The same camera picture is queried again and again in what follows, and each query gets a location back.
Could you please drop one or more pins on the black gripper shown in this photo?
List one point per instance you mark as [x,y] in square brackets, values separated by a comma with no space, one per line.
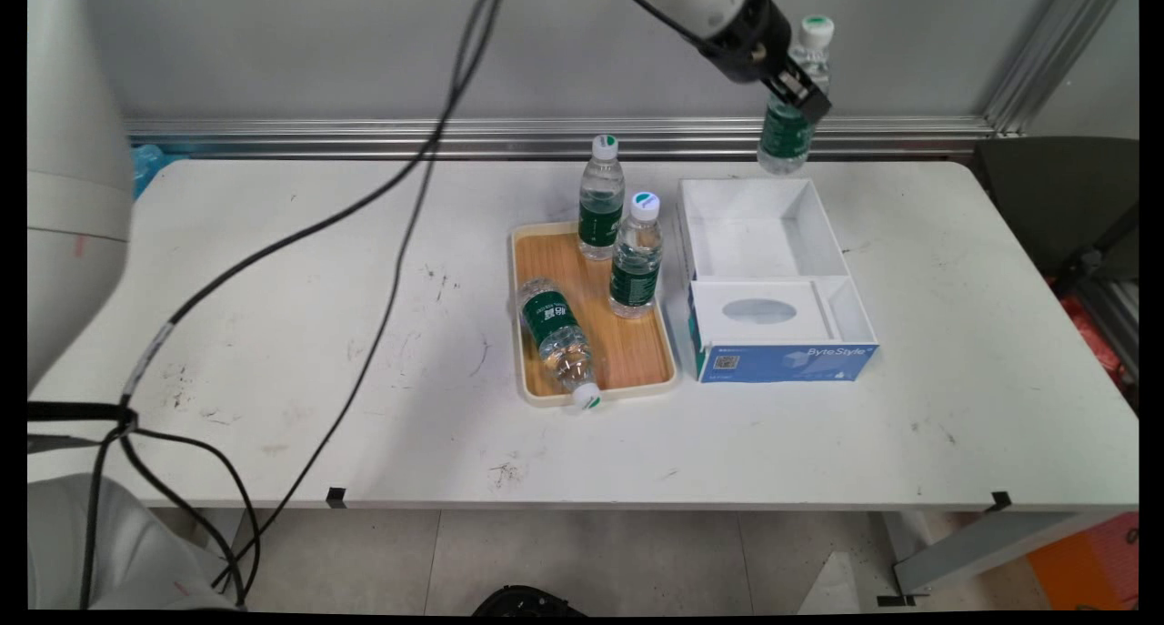
[750,38]

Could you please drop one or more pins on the green label water bottle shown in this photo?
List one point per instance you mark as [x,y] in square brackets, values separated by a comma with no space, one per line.
[787,138]
[555,329]
[600,211]
[635,270]

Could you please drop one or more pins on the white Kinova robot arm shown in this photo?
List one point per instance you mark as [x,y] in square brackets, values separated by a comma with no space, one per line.
[77,197]

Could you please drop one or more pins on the open white cardboard box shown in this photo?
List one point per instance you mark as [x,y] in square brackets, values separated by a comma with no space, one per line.
[755,234]

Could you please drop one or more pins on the blue and white tissue box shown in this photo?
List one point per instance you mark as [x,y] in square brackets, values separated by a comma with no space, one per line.
[782,357]

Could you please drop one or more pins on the bamboo tray with cream rim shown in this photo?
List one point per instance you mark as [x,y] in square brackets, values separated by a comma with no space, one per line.
[627,352]

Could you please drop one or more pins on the red bag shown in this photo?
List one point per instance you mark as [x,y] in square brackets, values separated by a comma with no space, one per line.
[1096,338]

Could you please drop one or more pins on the white table leg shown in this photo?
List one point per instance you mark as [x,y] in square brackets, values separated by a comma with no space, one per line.
[982,543]

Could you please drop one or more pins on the orange box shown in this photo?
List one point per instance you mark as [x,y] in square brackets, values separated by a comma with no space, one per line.
[1091,566]

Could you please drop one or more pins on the black round object on floor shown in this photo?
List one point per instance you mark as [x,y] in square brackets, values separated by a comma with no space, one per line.
[527,602]

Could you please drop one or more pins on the blue wrapped water bottle pack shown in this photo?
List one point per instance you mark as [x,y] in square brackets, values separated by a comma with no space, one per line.
[147,166]

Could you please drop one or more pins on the slanted aluminium post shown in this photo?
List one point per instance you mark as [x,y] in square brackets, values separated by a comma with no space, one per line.
[1046,61]

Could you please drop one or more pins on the horizontal aluminium rail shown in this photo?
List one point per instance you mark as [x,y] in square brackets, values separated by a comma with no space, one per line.
[546,134]

